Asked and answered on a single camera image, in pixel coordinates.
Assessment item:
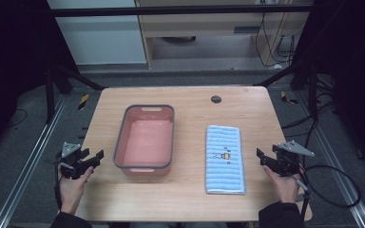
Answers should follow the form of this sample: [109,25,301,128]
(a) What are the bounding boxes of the black metal stand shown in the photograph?
[254,61,320,122]
[43,64,106,125]

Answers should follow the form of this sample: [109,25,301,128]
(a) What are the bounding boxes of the light wooden shelf unit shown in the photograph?
[134,0,316,69]

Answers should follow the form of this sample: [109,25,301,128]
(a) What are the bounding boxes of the black floor cables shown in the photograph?
[279,75,341,141]

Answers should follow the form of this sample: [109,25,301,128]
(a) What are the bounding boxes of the yellow and black tape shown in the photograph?
[279,90,299,105]
[77,93,90,111]

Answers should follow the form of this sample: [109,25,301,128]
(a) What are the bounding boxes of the pink basin with grey rim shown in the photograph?
[112,104,176,178]

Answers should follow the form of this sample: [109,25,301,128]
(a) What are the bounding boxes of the person's left hand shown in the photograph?
[57,165,95,216]

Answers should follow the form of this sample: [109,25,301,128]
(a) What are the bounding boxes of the black curtain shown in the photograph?
[293,0,365,179]
[0,0,79,160]

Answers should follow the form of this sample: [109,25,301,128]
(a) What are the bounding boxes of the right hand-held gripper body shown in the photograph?
[274,140,316,177]

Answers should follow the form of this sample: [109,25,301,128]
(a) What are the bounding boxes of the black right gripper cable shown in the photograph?
[296,164,362,228]

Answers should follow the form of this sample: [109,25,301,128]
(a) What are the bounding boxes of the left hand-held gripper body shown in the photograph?
[56,142,93,181]

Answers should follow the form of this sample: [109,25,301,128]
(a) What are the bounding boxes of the black horizontal frame bar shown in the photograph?
[49,4,314,18]

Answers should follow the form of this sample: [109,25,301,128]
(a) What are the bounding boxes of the aluminium floor rail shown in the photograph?
[0,94,68,228]
[297,90,365,228]

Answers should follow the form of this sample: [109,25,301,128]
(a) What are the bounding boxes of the person's right hand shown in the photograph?
[262,164,302,204]

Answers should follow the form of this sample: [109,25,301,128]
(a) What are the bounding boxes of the white cabinet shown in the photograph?
[47,0,148,67]

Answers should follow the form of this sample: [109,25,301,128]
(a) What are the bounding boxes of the blue striped towel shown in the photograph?
[204,124,247,196]

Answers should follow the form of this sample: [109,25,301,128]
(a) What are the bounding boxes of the thin black floor cable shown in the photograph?
[7,107,29,129]

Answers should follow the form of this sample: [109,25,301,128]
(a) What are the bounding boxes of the black hanging cables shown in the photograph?
[254,11,297,68]

